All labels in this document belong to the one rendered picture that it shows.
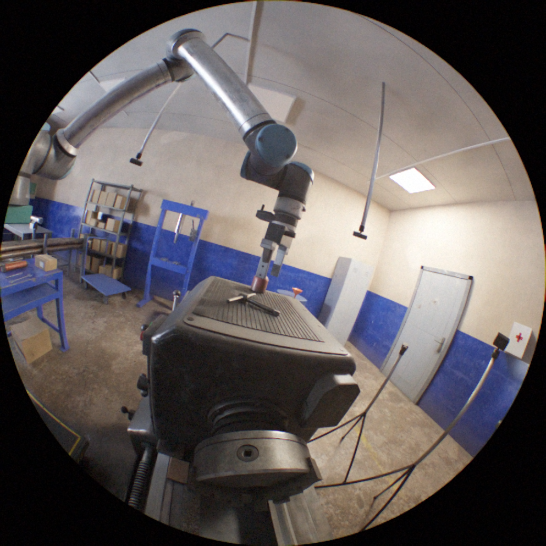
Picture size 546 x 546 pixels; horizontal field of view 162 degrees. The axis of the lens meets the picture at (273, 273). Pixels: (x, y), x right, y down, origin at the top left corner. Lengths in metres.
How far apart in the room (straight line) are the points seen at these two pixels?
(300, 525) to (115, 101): 1.44
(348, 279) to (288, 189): 3.27
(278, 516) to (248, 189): 3.93
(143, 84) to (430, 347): 3.88
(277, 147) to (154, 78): 0.57
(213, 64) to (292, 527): 1.25
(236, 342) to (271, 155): 0.38
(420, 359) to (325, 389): 3.16
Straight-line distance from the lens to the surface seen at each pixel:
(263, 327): 0.47
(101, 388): 2.07
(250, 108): 0.48
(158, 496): 0.70
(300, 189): 0.57
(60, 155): 0.88
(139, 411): 0.91
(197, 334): 0.39
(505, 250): 3.38
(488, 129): 2.58
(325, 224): 4.02
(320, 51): 2.15
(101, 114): 0.84
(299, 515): 0.76
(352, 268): 3.75
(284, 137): 0.44
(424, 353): 3.52
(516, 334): 3.01
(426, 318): 3.58
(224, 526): 0.81
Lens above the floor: 1.52
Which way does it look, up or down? 6 degrees down
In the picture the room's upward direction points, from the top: 17 degrees clockwise
